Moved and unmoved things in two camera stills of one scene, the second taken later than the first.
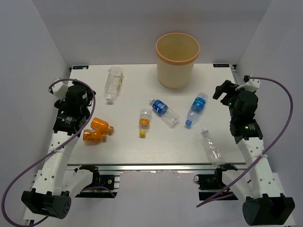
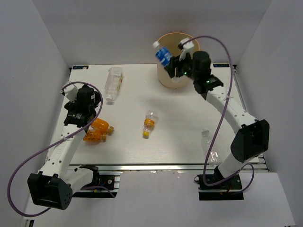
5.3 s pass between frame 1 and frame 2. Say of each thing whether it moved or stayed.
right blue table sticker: stayed
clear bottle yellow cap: moved
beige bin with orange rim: stayed
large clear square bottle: stayed
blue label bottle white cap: moved
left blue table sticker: stayed
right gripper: moved
